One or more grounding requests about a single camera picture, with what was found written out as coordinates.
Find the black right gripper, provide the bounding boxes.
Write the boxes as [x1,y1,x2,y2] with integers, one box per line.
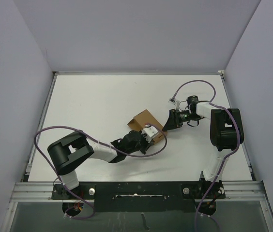
[162,109,201,132]

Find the brown cardboard box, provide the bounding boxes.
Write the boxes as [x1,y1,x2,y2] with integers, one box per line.
[127,109,165,144]

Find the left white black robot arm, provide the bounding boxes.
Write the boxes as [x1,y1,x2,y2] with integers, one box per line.
[47,126,158,199]

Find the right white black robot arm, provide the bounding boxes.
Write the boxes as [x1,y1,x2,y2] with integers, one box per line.
[163,101,244,198]

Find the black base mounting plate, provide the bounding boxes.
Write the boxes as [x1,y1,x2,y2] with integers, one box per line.
[51,181,226,216]

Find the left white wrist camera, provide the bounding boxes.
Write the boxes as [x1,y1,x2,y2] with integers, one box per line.
[141,124,159,143]

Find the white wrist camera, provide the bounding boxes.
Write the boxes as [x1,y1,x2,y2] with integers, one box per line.
[168,98,180,110]
[141,124,159,143]

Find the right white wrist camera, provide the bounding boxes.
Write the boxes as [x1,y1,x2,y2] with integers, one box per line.
[168,98,180,110]

